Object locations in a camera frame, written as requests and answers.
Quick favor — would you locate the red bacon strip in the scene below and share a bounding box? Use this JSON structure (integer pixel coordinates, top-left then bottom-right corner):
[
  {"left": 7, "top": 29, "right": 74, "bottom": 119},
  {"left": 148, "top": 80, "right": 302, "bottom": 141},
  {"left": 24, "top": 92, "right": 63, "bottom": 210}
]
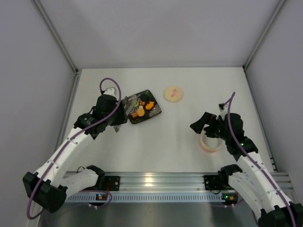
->
[{"left": 132, "top": 112, "right": 139, "bottom": 119}]

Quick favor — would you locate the round yellow cracker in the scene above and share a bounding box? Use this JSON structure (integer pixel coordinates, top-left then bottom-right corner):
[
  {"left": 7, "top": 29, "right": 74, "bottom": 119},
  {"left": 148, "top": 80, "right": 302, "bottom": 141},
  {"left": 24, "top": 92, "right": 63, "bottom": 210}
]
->
[{"left": 136, "top": 108, "right": 145, "bottom": 117}]

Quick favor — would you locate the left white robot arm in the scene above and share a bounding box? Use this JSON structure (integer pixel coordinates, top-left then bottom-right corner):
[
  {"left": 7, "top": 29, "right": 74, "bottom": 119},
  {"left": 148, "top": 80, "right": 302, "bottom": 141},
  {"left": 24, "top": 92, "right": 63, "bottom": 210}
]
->
[{"left": 23, "top": 88, "right": 127, "bottom": 213}]

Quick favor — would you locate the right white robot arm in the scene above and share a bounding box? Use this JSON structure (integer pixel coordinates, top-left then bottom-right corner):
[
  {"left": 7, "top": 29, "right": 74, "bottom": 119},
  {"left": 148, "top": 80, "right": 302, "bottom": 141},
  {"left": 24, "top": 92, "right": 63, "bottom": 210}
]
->
[{"left": 190, "top": 112, "right": 303, "bottom": 227}]

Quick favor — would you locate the white round lunch bowl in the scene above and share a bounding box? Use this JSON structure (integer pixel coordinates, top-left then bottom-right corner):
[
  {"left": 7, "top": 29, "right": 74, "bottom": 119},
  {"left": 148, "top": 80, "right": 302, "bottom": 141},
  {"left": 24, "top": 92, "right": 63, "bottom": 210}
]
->
[{"left": 199, "top": 134, "right": 223, "bottom": 153}]

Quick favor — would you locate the black patterned square plate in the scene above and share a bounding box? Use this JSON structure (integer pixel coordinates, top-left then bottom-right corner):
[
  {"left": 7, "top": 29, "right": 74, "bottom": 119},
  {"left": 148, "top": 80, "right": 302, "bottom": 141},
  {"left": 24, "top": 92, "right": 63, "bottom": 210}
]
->
[{"left": 123, "top": 89, "right": 162, "bottom": 124}]

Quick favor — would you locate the black round food piece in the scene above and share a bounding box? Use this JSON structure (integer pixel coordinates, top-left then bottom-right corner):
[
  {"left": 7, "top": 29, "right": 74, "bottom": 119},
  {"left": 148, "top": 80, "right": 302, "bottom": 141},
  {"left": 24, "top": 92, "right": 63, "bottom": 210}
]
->
[{"left": 140, "top": 94, "right": 149, "bottom": 102}]

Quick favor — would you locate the cream round lid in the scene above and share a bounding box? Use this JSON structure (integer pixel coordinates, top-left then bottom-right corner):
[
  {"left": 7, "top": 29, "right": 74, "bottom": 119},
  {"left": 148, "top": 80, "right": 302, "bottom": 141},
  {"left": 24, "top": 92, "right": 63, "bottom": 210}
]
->
[{"left": 163, "top": 86, "right": 184, "bottom": 103}]

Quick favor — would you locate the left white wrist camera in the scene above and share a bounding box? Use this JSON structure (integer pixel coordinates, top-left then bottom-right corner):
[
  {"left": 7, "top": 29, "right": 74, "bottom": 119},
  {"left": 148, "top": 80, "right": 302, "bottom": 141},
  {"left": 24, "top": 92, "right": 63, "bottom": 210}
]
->
[{"left": 101, "top": 87, "right": 116, "bottom": 98}]

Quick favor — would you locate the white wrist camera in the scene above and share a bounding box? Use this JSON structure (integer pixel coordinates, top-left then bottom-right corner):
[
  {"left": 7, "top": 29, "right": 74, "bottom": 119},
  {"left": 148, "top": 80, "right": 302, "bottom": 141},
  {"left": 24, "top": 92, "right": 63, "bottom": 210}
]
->
[
  {"left": 101, "top": 87, "right": 116, "bottom": 98},
  {"left": 219, "top": 103, "right": 229, "bottom": 120}
]

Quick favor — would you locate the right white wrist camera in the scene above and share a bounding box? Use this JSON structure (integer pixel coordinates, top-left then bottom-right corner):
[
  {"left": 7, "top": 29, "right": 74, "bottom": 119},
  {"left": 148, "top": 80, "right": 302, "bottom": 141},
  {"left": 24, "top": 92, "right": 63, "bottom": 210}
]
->
[{"left": 219, "top": 103, "right": 229, "bottom": 120}]

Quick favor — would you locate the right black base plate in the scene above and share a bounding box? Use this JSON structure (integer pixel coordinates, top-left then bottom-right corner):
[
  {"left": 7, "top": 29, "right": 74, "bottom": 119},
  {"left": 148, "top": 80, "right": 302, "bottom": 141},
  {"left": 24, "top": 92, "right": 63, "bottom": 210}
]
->
[{"left": 203, "top": 175, "right": 224, "bottom": 191}]

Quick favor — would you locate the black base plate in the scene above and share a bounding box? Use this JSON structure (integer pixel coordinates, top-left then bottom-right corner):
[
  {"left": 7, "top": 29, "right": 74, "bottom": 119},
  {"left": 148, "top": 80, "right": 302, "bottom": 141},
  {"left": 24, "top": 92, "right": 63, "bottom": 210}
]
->
[
  {"left": 100, "top": 175, "right": 120, "bottom": 192},
  {"left": 203, "top": 175, "right": 224, "bottom": 191}
]

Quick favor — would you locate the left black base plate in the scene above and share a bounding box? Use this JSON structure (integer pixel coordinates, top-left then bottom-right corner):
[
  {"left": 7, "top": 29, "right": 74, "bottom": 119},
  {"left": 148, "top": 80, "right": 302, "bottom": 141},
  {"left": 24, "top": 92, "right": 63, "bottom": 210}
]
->
[{"left": 100, "top": 175, "right": 120, "bottom": 192}]

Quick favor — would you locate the aluminium mounting rail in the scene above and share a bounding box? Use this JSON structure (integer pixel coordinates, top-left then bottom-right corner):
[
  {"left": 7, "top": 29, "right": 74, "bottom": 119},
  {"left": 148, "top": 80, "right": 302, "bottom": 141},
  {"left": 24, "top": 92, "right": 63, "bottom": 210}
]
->
[{"left": 56, "top": 172, "right": 294, "bottom": 191}]

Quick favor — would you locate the slotted grey cable duct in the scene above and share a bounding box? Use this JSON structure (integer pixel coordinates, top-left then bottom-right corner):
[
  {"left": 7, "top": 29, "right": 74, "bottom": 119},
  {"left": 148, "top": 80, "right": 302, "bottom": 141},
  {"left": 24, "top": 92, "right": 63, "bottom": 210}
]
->
[{"left": 66, "top": 192, "right": 238, "bottom": 203}]

